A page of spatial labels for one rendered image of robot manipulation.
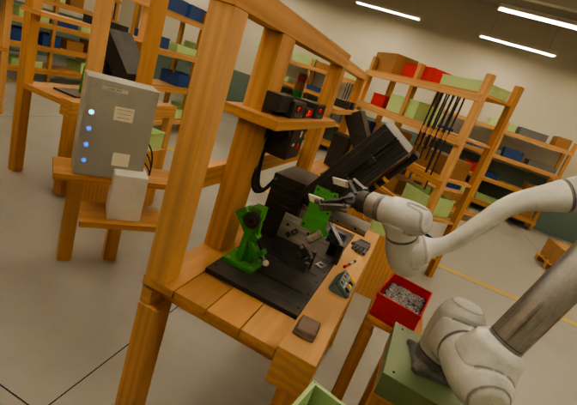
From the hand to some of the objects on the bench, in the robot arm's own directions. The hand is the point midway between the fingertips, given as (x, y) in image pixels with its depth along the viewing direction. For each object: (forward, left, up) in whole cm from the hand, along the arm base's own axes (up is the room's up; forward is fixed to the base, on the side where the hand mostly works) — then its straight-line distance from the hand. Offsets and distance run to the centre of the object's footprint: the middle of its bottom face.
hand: (324, 189), depth 141 cm
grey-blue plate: (-15, -53, -45) cm, 71 cm away
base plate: (+2, -47, -48) cm, 67 cm away
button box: (-24, -23, -49) cm, 59 cm away
